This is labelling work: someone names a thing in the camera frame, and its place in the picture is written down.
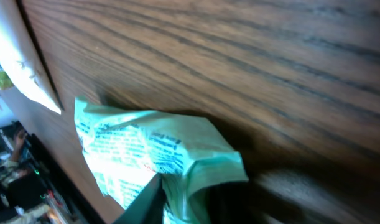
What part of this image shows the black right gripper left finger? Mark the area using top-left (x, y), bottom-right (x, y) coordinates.
top-left (113, 174), bottom-right (164, 224)

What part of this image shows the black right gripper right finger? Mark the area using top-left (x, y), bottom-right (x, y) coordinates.
top-left (207, 182), bottom-right (258, 224)

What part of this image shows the teal wet wipes packet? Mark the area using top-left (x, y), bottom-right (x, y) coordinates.
top-left (74, 96), bottom-right (248, 223)

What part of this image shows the white cream tube gold cap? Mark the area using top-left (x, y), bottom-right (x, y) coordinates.
top-left (0, 0), bottom-right (62, 114)

